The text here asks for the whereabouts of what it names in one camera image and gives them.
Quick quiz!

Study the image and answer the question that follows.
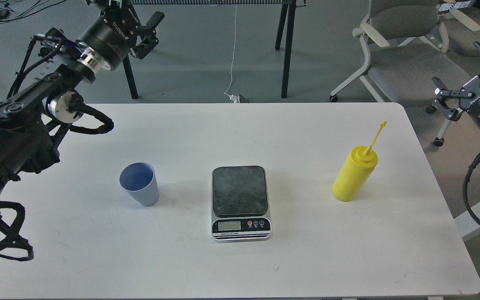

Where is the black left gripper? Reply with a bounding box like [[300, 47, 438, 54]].
[[77, 1, 165, 70]]

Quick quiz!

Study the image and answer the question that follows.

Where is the yellow squeeze bottle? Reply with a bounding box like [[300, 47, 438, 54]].
[[332, 121, 387, 203]]

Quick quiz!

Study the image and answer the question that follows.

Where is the blue ribbed plastic cup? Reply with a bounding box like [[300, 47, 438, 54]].
[[119, 162, 160, 207]]

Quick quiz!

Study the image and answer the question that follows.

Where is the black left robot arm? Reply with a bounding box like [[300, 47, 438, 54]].
[[0, 0, 165, 261]]

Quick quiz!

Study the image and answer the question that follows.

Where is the digital kitchen scale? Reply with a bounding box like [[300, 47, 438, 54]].
[[211, 165, 272, 243]]

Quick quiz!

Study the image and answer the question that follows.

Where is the grey office chair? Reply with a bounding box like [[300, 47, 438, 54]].
[[438, 0, 480, 57], [330, 0, 474, 147]]

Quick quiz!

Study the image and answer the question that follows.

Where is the white hanging cable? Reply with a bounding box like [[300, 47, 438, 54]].
[[223, 4, 240, 104]]

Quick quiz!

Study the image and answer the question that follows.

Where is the black metal frame table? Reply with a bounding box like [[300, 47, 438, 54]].
[[86, 0, 307, 100]]

